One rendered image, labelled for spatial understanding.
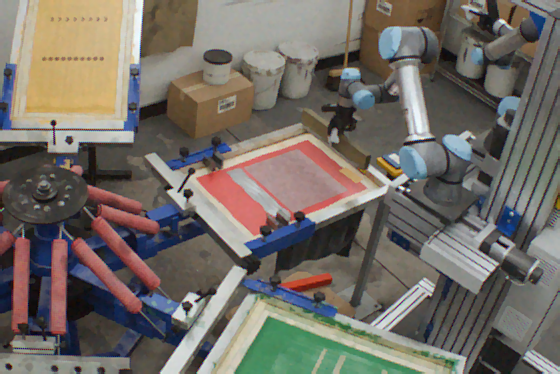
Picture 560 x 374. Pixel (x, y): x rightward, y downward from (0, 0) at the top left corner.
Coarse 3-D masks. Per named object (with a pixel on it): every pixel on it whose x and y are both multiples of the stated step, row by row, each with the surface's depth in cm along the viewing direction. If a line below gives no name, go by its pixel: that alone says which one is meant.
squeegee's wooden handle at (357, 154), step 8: (304, 112) 309; (312, 112) 308; (304, 120) 311; (312, 120) 306; (320, 120) 303; (312, 128) 308; (320, 128) 304; (344, 136) 295; (336, 144) 298; (344, 144) 294; (352, 144) 291; (344, 152) 296; (352, 152) 292; (360, 152) 288; (352, 160) 293; (360, 160) 289; (368, 160) 288; (360, 168) 291; (368, 168) 291
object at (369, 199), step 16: (288, 128) 323; (304, 128) 327; (240, 144) 308; (256, 144) 311; (368, 176) 306; (384, 192) 294; (208, 208) 272; (336, 208) 282; (352, 208) 284; (224, 224) 265; (320, 224) 275; (240, 240) 259
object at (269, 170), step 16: (304, 144) 321; (256, 160) 307; (272, 160) 308; (288, 160) 309; (304, 160) 311; (320, 160) 313; (208, 176) 293; (224, 176) 295; (256, 176) 297; (272, 176) 299; (288, 176) 300; (224, 192) 286; (240, 192) 288; (256, 192) 289
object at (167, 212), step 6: (150, 210) 258; (156, 210) 259; (162, 210) 259; (168, 210) 260; (174, 210) 260; (150, 216) 255; (156, 216) 256; (162, 216) 256; (168, 216) 257; (174, 216) 259; (180, 216) 262; (186, 216) 264; (162, 222) 257; (168, 222) 259
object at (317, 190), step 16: (304, 176) 302; (320, 176) 303; (336, 176) 305; (272, 192) 290; (288, 192) 292; (304, 192) 293; (320, 192) 294; (336, 192) 296; (352, 192) 297; (240, 208) 279; (256, 208) 281; (288, 208) 283; (304, 208) 285; (320, 208) 286; (256, 224) 273
